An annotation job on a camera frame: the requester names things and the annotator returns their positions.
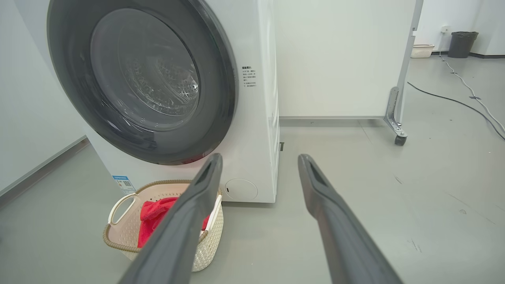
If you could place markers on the black round glass washer door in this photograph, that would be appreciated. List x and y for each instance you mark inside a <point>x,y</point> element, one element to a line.
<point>79,79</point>

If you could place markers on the dark grey trash bin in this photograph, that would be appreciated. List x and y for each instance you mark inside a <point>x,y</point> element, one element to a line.
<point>461,45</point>

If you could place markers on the black text notice sticker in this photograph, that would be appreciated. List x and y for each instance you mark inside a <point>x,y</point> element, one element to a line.
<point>249,77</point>

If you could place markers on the red and white garment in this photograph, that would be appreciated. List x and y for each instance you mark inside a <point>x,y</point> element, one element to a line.
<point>152,221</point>

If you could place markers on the small cream basket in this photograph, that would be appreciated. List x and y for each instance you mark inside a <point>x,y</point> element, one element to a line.
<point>422,52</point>

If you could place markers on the blue energy label sticker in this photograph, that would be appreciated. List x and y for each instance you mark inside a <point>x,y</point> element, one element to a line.
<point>123,185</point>

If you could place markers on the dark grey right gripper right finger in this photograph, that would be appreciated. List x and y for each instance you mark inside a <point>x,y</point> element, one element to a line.
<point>343,244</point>

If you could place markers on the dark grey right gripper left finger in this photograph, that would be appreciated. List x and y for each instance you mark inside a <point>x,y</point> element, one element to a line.
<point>181,236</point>

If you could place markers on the white front-load washing machine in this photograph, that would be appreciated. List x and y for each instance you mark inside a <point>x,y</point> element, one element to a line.
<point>252,138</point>

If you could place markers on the cream perforated laundry basket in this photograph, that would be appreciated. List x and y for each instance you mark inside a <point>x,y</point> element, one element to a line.
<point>126,232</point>

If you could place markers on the metal partition foot bracket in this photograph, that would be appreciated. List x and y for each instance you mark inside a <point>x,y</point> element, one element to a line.
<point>392,114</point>

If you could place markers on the black partition caster wheel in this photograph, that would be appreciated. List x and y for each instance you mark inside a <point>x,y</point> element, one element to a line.
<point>400,140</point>

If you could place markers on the white partition panel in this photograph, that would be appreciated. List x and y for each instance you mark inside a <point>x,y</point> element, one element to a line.
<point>339,59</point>

